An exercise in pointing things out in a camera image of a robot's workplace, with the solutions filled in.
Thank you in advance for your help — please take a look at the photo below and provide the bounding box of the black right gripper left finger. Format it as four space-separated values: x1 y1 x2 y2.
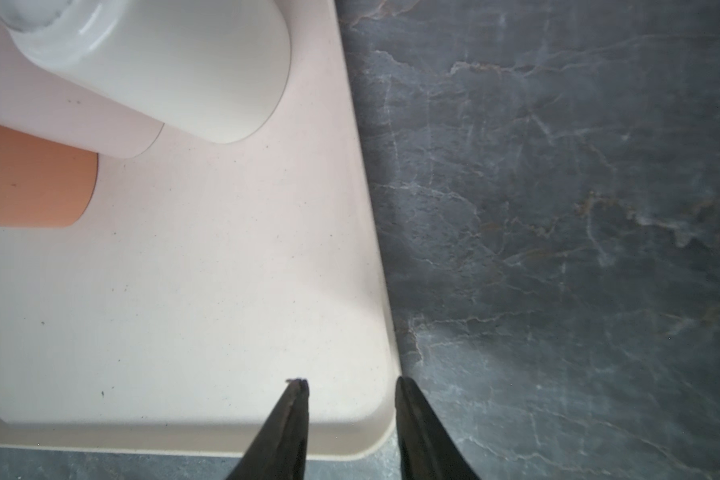
227 379 310 480

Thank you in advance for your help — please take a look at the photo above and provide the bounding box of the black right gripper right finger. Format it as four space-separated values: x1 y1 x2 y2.
395 376 479 480

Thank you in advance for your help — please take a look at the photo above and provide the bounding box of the cream and orange mug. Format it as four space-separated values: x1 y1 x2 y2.
0 125 98 228

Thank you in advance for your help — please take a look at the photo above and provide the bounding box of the cream mug rear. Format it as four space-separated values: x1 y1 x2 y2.
0 0 291 144

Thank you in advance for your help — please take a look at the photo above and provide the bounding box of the pink mug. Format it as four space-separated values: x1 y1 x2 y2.
0 0 165 160

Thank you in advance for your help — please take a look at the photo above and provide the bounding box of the beige tray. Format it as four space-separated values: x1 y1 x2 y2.
0 1 400 459

